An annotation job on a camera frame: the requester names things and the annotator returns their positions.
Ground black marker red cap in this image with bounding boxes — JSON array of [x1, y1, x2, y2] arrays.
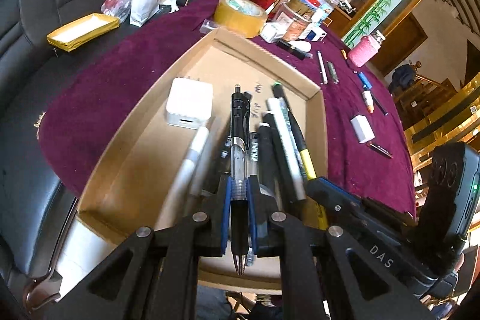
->
[[368, 142, 394, 159]]

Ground yellow black highlighter pen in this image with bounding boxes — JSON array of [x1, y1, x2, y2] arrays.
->
[[287, 110, 328, 231]]

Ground wooden staircase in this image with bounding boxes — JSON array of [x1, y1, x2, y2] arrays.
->
[[390, 0, 480, 174]]

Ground clear jar orange label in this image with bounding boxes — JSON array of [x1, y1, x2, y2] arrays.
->
[[275, 1, 313, 42]]

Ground white glue bottle orange cap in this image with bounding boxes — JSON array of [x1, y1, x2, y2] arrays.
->
[[362, 90, 376, 114]]

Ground yellow flat box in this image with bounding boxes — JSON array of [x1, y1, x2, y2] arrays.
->
[[46, 13, 121, 52]]

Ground yellow tape roll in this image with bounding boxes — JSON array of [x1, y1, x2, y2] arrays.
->
[[213, 0, 269, 39]]

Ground white slim pen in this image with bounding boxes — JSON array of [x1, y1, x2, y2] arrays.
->
[[317, 50, 329, 85]]

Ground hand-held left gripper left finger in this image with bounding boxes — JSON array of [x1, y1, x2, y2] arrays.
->
[[41, 175, 231, 320]]

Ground white charger adapter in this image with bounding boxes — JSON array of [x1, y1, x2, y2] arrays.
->
[[166, 77, 214, 129], [350, 114, 376, 144]]

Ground dark hanging jacket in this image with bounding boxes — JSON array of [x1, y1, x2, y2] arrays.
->
[[387, 61, 414, 93]]

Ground black marker green cap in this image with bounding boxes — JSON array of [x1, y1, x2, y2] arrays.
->
[[271, 81, 301, 141]]

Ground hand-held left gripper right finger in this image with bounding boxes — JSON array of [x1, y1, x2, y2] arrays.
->
[[247, 175, 437, 320]]

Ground pink knitted bottle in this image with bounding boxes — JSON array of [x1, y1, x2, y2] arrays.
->
[[347, 31, 387, 68]]

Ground blue labelled canister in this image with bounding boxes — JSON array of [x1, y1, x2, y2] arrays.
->
[[314, 2, 335, 27]]

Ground purple velvet tablecloth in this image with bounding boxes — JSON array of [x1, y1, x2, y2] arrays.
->
[[37, 0, 417, 217]]

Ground cardboard tray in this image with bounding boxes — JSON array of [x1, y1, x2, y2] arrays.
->
[[77, 27, 330, 285]]

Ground clear bag red contents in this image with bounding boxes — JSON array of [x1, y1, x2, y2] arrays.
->
[[100, 0, 133, 24]]

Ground white printed marker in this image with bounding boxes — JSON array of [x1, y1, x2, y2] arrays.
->
[[265, 97, 307, 201]]

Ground black clear retractable pen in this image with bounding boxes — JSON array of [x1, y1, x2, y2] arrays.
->
[[229, 85, 253, 276]]

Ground black marker grey cap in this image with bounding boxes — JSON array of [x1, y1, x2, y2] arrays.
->
[[371, 91, 389, 117]]

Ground black tube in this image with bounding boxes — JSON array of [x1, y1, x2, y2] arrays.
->
[[275, 39, 314, 61]]

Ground small white blue box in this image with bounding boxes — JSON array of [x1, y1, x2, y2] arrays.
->
[[305, 28, 328, 42]]

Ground person's jeans leg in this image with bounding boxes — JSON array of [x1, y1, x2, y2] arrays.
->
[[195, 284, 286, 320]]

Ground plain white marker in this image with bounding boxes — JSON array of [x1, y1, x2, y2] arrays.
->
[[183, 126, 211, 196]]

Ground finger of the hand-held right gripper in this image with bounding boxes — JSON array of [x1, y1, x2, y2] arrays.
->
[[305, 177, 415, 229]]

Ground plain black marker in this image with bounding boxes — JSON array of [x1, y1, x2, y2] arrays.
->
[[270, 129, 301, 210]]

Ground dark green tube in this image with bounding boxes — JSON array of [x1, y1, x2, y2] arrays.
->
[[326, 61, 340, 84]]

